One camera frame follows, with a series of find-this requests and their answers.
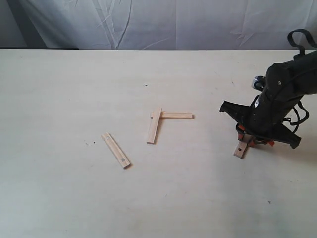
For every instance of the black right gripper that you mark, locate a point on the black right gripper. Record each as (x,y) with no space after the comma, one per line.
(263,121)

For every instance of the wooden stick with holes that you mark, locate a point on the wooden stick with holes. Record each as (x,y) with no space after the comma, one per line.
(116,150)
(241,149)

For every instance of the plain wooden stick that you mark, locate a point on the plain wooden stick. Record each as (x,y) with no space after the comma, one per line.
(154,126)

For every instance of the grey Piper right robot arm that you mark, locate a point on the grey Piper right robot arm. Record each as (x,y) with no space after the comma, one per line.
(281,89)

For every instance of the white backdrop cloth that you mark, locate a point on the white backdrop cloth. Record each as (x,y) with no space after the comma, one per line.
(154,24)

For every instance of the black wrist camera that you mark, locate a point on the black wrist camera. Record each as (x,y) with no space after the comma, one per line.
(259,83)

